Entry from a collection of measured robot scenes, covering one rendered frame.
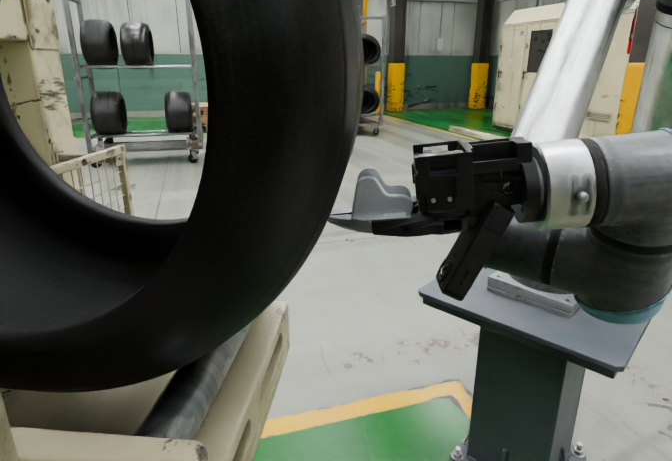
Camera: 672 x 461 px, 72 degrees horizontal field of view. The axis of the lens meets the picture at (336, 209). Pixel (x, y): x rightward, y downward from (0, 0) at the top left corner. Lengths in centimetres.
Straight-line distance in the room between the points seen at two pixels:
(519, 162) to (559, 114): 23
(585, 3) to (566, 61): 13
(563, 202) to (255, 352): 37
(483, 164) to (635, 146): 14
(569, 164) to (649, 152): 7
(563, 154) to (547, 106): 23
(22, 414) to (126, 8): 1133
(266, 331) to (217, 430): 17
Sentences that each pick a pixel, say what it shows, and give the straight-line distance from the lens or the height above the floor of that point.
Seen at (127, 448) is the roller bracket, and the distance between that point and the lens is 37.
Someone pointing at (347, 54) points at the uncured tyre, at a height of 120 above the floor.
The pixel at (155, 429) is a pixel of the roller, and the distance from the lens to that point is 42.
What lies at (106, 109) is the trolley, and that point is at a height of 69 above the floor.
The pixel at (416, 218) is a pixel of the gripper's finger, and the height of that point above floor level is 105.
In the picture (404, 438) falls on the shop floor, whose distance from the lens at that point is 173.
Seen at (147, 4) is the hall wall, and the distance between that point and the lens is 1180.
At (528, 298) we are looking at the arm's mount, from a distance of 130.
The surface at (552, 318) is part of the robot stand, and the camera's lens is 127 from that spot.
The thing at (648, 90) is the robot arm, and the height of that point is 114.
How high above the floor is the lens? 119
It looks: 18 degrees down
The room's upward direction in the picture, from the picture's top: straight up
